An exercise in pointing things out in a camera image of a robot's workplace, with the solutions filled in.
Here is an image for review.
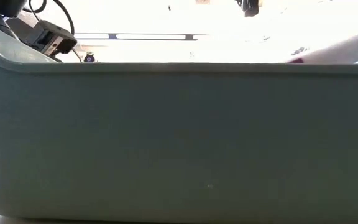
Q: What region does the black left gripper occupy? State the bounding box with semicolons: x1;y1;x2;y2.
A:
6;17;78;57

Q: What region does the purple toothbrush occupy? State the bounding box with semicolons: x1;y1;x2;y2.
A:
286;27;358;65

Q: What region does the black irregular object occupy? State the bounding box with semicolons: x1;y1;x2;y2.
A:
291;46;310;56

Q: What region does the dark slate plastic bin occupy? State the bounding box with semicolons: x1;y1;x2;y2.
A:
0;6;358;223

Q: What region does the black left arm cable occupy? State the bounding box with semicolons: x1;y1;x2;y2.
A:
23;0;83;63

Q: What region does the long segmented horizontal rail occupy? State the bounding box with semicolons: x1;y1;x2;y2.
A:
74;32;211;41

